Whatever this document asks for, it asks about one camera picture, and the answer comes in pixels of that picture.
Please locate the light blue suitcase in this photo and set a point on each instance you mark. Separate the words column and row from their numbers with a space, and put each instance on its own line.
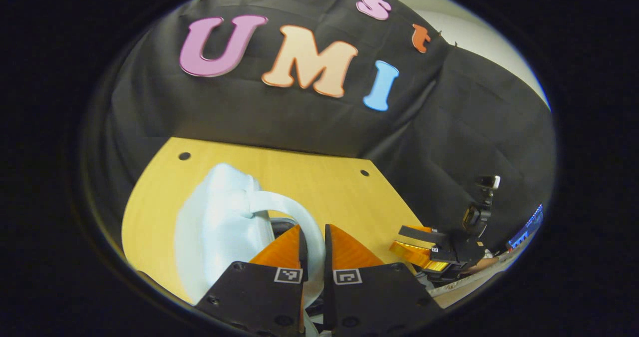
column 219, row 217

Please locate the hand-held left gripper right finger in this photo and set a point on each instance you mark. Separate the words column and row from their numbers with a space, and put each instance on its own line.
column 328, row 262

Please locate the blue lit screen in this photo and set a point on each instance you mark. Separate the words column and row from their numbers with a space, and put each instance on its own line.
column 524, row 229

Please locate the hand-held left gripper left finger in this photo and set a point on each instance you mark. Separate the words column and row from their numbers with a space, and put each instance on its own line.
column 303, row 257

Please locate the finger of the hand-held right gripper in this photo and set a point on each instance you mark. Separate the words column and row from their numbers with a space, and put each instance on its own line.
column 419, row 235
column 442, row 255

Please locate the black backdrop cloth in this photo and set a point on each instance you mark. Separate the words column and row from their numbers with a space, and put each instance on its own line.
column 299, row 122

